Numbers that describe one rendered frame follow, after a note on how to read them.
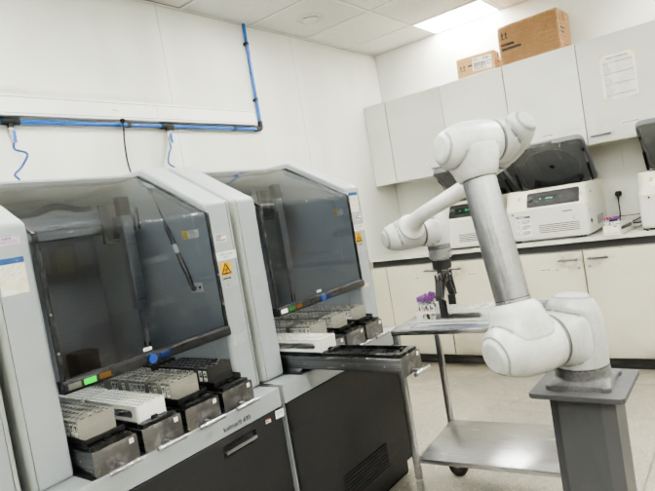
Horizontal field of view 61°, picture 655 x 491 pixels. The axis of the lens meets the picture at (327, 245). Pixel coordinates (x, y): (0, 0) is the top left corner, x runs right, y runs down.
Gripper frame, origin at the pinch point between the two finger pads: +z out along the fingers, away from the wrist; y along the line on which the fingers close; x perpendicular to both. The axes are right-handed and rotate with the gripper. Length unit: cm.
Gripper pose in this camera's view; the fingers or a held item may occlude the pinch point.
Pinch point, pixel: (448, 309)
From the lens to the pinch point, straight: 228.7
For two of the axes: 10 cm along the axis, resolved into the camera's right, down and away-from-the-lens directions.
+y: 5.2, -1.3, 8.4
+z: 1.6, 9.9, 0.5
